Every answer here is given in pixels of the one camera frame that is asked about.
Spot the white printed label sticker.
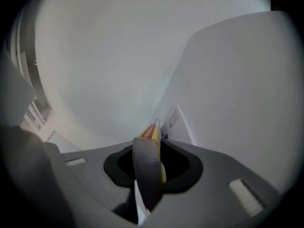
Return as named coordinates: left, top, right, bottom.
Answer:
left=168, top=108, right=181, bottom=128

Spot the white cabinet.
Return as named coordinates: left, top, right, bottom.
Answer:
left=152, top=10, right=296, bottom=195

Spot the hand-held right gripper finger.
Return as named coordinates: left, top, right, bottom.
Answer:
left=132, top=136, right=162, bottom=211

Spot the white door frame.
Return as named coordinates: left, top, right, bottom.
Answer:
left=6, top=8, right=57, bottom=133

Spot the yellow and red book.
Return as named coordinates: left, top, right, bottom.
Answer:
left=133, top=118, right=168, bottom=226

